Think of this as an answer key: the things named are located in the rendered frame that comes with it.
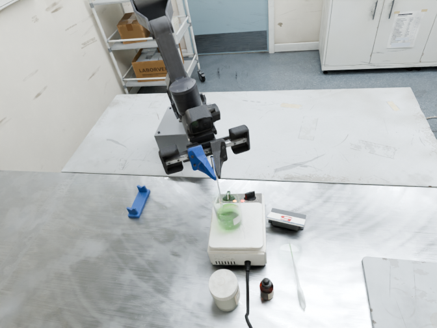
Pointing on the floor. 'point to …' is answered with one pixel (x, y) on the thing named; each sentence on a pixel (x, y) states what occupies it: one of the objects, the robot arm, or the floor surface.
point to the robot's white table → (279, 137)
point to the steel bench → (193, 251)
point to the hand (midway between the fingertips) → (212, 166)
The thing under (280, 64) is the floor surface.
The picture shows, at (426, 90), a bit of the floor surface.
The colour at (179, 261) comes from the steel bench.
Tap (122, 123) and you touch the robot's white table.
